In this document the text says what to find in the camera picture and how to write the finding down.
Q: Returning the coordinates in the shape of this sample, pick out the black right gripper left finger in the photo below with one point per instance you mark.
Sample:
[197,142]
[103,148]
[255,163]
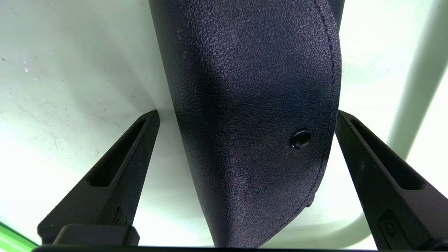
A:
[105,206]

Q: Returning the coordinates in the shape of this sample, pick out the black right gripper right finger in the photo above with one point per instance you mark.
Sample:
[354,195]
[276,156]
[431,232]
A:
[395,206]

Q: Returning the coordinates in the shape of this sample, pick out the light green plastic tray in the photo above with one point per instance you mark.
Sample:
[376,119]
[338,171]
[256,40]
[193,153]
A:
[70,70]

